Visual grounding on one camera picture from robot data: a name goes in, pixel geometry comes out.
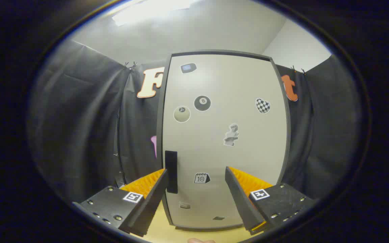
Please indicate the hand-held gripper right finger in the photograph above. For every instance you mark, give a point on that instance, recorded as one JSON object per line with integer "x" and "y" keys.
{"x": 241, "y": 206}

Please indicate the grey cabinet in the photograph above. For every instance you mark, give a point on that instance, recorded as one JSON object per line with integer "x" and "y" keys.
{"x": 221, "y": 52}

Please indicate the black backdrop cloth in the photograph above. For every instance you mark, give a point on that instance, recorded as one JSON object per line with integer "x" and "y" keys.
{"x": 79, "y": 118}

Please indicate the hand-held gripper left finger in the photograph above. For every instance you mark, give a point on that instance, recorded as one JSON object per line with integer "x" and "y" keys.
{"x": 150, "y": 209}

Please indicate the white cabinet door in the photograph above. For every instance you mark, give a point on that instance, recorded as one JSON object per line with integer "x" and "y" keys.
{"x": 225, "y": 84}

